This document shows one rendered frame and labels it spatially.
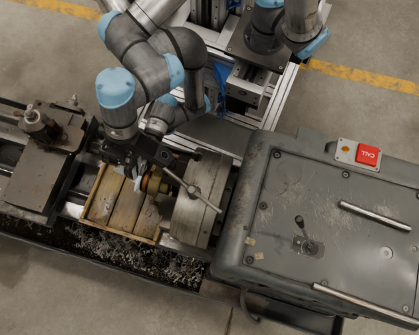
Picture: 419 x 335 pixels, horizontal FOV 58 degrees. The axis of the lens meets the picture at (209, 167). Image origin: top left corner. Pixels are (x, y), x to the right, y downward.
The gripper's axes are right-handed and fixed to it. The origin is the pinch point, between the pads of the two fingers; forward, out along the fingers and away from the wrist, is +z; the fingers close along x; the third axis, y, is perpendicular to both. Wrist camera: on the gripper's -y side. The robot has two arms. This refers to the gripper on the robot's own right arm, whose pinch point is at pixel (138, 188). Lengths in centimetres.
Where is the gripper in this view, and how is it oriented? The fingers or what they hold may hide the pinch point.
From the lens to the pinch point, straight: 126.6
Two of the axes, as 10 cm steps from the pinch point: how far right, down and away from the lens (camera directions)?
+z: -3.1, 9.0, -3.0
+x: 0.2, -3.1, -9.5
